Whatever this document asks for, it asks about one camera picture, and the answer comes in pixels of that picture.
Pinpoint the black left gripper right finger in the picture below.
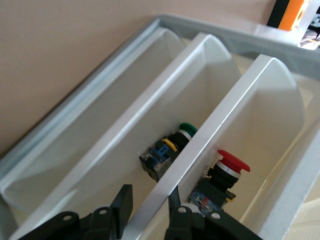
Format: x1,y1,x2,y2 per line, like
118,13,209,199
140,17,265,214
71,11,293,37
164,186,263,240

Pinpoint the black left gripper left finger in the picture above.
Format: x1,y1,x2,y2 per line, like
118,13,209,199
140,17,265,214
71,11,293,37
17,184,134,240

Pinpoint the red mushroom push button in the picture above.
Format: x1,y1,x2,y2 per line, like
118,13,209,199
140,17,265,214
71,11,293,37
187,149,251,219

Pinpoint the white plastic drawer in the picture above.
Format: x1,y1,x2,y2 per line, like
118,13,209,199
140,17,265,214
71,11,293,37
139,53,307,240
7,32,242,240
0,26,187,219

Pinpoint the green push button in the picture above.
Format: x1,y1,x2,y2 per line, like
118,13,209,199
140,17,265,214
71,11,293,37
139,122,199,183

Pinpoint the orange box with hole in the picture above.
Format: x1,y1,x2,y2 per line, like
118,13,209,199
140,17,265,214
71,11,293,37
266,0,314,33

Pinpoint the white drawer cabinet grey frame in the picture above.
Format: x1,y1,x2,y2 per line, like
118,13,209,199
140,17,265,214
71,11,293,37
0,13,320,240

